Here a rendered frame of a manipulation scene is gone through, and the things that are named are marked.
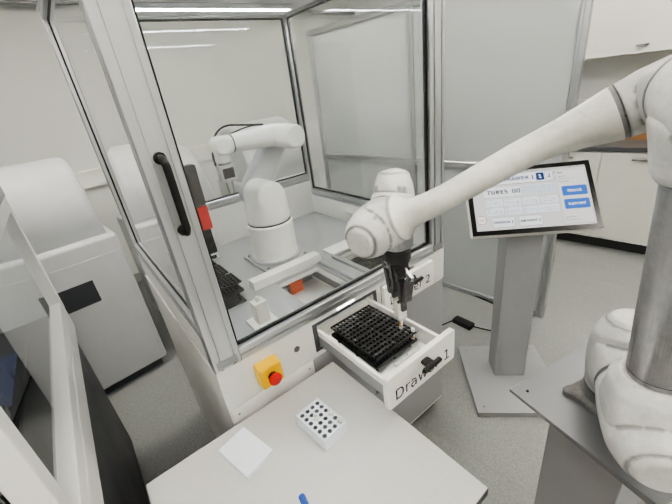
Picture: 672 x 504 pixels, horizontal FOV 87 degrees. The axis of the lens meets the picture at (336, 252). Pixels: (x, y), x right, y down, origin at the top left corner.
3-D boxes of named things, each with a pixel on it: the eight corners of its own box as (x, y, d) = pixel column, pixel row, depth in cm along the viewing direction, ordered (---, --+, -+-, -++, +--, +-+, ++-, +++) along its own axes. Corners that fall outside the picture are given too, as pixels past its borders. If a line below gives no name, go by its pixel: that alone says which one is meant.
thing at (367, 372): (446, 353, 110) (446, 337, 107) (388, 400, 97) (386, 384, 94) (360, 304, 140) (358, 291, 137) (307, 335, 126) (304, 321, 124)
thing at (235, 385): (443, 276, 157) (443, 247, 151) (228, 412, 104) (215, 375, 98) (319, 229, 227) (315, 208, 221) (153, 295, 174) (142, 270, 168)
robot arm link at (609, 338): (652, 368, 94) (670, 299, 85) (674, 426, 80) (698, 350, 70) (578, 357, 101) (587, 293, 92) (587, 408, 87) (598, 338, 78)
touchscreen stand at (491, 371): (572, 417, 175) (617, 226, 132) (477, 417, 182) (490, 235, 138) (532, 348, 220) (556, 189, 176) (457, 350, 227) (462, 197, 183)
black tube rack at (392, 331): (417, 347, 114) (416, 330, 111) (378, 376, 105) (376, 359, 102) (369, 318, 130) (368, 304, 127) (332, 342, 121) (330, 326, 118)
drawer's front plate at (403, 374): (454, 357, 110) (455, 328, 106) (389, 411, 95) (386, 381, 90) (449, 354, 112) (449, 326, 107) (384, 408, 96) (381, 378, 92)
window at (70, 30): (203, 322, 96) (59, -93, 59) (201, 323, 96) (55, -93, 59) (138, 242, 160) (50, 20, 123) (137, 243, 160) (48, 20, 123)
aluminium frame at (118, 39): (444, 247, 151) (447, -67, 106) (216, 375, 98) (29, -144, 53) (315, 208, 221) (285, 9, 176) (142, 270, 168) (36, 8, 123)
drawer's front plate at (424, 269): (433, 282, 150) (433, 259, 146) (385, 312, 135) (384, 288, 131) (430, 281, 152) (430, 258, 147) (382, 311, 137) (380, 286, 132)
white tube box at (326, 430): (348, 429, 98) (346, 420, 97) (326, 451, 93) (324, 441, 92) (319, 406, 107) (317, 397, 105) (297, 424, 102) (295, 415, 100)
